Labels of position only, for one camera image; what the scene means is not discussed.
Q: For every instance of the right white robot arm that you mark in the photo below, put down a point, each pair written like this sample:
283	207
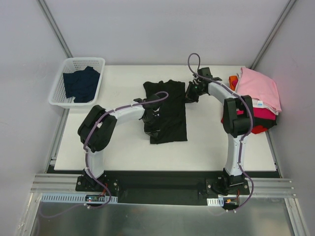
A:
237	122

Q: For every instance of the aluminium frame rail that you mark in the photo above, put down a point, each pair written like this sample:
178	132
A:
263	187

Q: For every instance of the red t shirt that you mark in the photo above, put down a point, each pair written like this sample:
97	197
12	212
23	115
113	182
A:
258	129

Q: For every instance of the white plastic laundry basket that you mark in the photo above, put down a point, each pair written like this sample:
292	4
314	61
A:
57	94

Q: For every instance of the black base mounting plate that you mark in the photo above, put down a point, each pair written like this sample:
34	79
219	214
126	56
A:
188	188

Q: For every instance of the right white cable duct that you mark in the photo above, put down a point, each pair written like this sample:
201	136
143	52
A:
215	202

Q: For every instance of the navy blue t shirt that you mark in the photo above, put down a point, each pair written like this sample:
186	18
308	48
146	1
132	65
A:
81	84

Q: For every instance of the pink t shirt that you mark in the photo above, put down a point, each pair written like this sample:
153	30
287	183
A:
258	86

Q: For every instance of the magenta t shirt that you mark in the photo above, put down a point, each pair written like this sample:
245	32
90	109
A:
263	113

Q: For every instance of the white cable duct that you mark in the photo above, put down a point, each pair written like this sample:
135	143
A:
215	202
77	198

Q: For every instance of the left white cable duct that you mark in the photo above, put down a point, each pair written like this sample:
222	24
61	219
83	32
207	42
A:
77	198

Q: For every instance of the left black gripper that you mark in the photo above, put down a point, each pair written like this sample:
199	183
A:
151	122

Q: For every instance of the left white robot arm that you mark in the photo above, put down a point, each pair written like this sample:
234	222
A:
97	129

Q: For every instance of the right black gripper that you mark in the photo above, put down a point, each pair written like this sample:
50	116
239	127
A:
191	93

